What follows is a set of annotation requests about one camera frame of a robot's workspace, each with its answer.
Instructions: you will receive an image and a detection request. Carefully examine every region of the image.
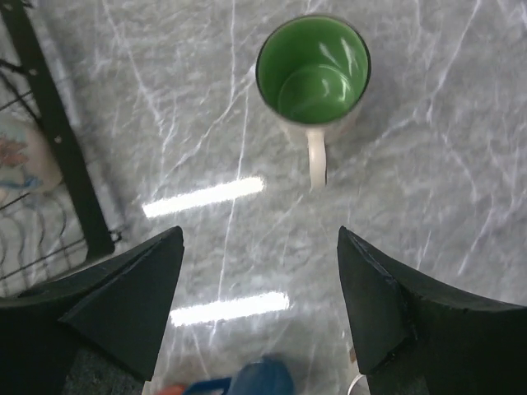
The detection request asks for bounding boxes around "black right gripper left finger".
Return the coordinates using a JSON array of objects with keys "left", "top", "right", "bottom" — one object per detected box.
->
[{"left": 1, "top": 226, "right": 184, "bottom": 394}]

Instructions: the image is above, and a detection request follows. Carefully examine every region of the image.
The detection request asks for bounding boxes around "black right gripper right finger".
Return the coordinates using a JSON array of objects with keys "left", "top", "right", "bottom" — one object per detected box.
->
[{"left": 337, "top": 228, "right": 526, "bottom": 394}]

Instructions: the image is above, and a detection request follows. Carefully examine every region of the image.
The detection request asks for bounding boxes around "beige dragon print mug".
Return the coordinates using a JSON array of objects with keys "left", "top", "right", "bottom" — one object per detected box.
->
[{"left": 1, "top": 114, "right": 63, "bottom": 201}]

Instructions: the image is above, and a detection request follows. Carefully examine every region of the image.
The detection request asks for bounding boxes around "cream mug green inside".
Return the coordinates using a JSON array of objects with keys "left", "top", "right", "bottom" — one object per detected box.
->
[{"left": 255, "top": 14, "right": 372, "bottom": 189}]

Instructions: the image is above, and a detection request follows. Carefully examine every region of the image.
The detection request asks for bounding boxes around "dark blue scalloped mug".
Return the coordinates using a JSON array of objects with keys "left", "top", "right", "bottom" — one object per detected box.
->
[{"left": 157, "top": 356, "right": 296, "bottom": 395}]

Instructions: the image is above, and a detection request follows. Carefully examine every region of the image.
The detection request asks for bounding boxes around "black wire dish rack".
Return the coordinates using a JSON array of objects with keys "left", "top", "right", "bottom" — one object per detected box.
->
[{"left": 1, "top": 1, "right": 122, "bottom": 298}]

